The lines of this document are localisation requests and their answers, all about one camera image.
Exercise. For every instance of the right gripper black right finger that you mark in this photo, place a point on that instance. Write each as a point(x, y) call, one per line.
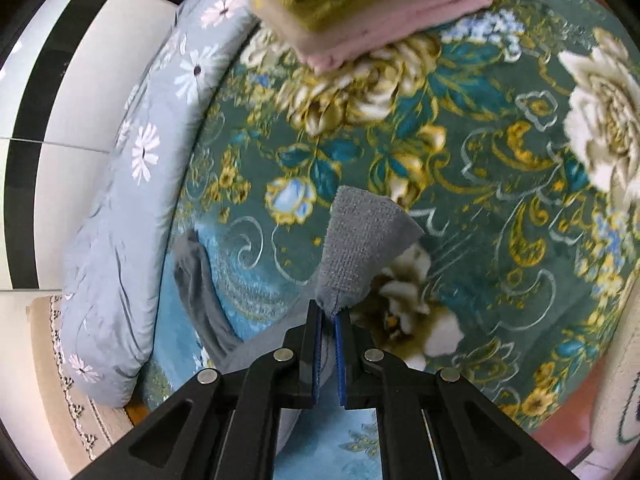
point(433, 426)

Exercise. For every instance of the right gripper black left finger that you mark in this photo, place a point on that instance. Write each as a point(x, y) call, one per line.
point(222, 426)

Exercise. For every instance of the grey knit garment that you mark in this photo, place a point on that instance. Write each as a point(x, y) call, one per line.
point(365, 232)

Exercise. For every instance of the light blue daisy quilt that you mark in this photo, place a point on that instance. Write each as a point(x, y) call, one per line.
point(113, 266)

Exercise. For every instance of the green floral bed blanket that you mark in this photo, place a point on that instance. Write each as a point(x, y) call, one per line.
point(511, 135)

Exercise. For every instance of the pink folded cloth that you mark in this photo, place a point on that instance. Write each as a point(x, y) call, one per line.
point(384, 23)

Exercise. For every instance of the wooden bed frame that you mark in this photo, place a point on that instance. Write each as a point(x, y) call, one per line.
point(567, 432)

